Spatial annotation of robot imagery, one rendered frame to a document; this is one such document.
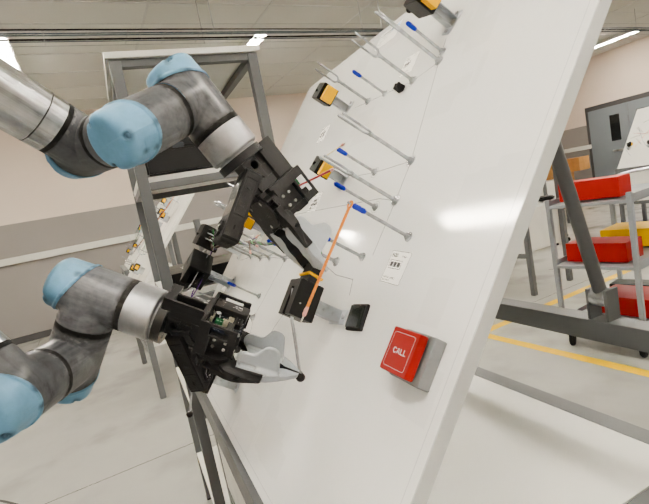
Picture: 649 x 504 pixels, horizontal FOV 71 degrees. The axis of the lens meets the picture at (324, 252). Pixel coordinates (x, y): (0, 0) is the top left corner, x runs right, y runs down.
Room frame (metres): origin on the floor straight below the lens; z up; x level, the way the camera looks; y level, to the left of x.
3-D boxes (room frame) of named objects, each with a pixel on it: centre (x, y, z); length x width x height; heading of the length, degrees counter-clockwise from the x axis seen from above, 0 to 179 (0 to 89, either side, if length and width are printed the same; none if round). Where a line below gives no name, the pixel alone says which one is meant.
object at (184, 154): (1.73, 0.45, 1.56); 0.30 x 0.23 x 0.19; 115
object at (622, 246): (2.96, -2.01, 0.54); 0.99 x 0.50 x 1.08; 122
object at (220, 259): (1.77, 0.47, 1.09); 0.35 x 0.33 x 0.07; 23
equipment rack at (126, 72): (1.85, 0.44, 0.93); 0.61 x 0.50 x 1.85; 23
